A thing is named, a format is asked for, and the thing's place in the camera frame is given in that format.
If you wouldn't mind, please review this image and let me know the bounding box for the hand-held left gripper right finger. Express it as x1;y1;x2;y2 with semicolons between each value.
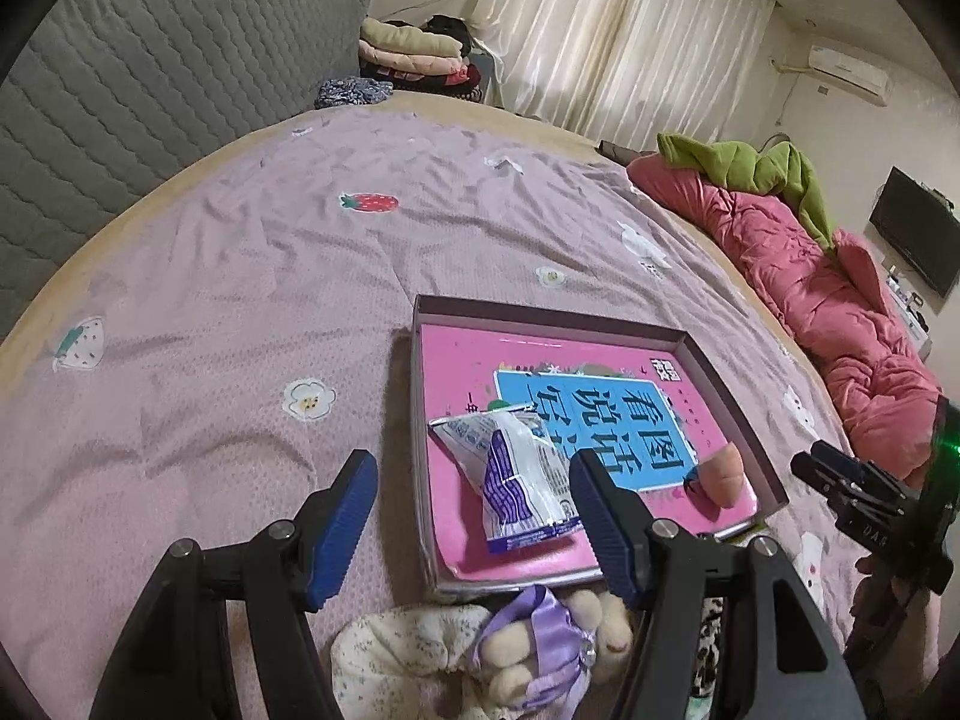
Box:
568;450;867;720

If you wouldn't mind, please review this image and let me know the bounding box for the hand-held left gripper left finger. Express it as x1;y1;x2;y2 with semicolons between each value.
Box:
90;450;380;720

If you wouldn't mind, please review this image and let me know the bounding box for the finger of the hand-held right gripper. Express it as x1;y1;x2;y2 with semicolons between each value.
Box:
808;441;905;492
790;453;865;512

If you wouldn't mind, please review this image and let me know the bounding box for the peach makeup sponge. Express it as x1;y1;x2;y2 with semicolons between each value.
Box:
686;444;747;511

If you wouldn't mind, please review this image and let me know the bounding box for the shallow cardboard box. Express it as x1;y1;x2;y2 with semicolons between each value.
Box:
409;294;790;605

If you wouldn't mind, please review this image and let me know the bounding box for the white blue tissue packet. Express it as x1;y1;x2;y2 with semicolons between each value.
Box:
427;401;586;556

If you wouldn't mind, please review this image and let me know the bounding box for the plush bear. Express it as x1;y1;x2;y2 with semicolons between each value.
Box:
457;585;637;720

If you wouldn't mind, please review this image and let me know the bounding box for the white floral scrunchie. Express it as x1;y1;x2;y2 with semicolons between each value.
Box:
330;604;511;720

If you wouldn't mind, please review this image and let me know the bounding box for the leopard print scrunchie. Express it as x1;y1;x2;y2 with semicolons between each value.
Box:
691;596;727;700

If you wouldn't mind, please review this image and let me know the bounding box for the cluttered white shelf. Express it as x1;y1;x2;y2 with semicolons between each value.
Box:
885;268;935;355

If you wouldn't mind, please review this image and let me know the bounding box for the pink quilt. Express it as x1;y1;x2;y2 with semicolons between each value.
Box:
626;152;946;488

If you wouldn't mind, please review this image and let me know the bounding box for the pink book with blue label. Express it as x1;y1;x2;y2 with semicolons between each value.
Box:
420;322;758;586

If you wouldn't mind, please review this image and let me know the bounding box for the green blanket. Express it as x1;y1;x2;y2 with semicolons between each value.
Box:
656;133;837;252

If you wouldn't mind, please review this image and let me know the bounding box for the purple printed bedspread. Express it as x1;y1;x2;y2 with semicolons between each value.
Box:
0;90;938;720

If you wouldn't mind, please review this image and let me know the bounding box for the white air conditioner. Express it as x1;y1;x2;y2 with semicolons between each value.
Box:
806;45;891;104

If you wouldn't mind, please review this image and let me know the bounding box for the blue patterned cloth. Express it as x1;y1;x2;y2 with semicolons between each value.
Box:
313;77;395;110

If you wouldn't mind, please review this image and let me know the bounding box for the dark red folded garment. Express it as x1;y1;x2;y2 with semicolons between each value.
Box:
360;64;487;104

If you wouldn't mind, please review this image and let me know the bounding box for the pink folded garment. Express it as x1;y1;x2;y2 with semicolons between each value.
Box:
358;41;470;81

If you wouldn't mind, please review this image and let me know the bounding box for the cream curtain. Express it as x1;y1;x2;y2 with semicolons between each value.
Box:
469;0;777;158

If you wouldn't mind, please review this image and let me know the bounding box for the grey quilted headboard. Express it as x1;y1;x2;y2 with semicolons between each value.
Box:
0;0;370;338

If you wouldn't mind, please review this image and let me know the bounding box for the beige folded garment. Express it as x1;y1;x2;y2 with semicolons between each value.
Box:
360;17;466;59

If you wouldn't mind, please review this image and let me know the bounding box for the black garment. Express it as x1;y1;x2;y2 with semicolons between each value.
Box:
424;13;475;57

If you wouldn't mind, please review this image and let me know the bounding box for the black wall television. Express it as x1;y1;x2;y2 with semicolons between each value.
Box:
868;165;960;299

